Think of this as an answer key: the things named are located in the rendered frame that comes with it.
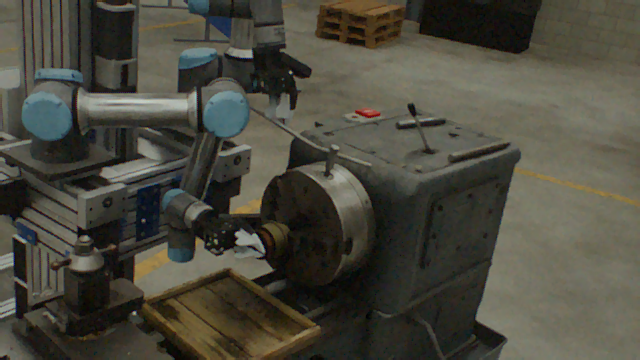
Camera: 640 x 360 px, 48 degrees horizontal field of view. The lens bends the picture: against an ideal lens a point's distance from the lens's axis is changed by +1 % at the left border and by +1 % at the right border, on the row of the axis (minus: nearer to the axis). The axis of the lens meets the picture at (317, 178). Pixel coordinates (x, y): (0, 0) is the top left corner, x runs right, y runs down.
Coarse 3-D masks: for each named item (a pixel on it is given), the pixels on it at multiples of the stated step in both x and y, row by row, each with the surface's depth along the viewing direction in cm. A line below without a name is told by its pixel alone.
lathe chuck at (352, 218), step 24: (312, 168) 185; (264, 192) 194; (312, 192) 181; (336, 192) 179; (264, 216) 196; (312, 216) 183; (336, 216) 176; (360, 216) 180; (360, 240) 181; (288, 264) 193; (312, 264) 186; (336, 264) 180
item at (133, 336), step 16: (32, 304) 162; (48, 304) 162; (32, 320) 157; (48, 320) 156; (48, 336) 151; (64, 336) 152; (112, 336) 154; (128, 336) 154; (144, 336) 155; (64, 352) 147; (80, 352) 148; (96, 352) 148; (112, 352) 149; (128, 352) 149; (144, 352) 150
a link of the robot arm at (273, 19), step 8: (256, 0) 170; (264, 0) 169; (272, 0) 170; (280, 0) 171; (256, 8) 170; (264, 8) 170; (272, 8) 170; (280, 8) 171; (256, 16) 171; (264, 16) 170; (272, 16) 170; (280, 16) 171; (256, 24) 172; (264, 24) 170; (272, 24) 170; (280, 24) 177
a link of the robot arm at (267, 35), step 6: (258, 30) 172; (264, 30) 171; (270, 30) 171; (276, 30) 171; (282, 30) 171; (258, 36) 172; (264, 36) 171; (270, 36) 171; (276, 36) 171; (282, 36) 172; (258, 42) 173; (264, 42) 171; (270, 42) 171; (276, 42) 172; (282, 42) 173
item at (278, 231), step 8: (264, 224) 182; (272, 224) 179; (280, 224) 181; (256, 232) 175; (264, 232) 176; (272, 232) 176; (280, 232) 177; (288, 232) 180; (264, 240) 174; (272, 240) 176; (280, 240) 177; (264, 248) 174; (272, 248) 176; (280, 248) 177; (264, 256) 176; (272, 256) 178
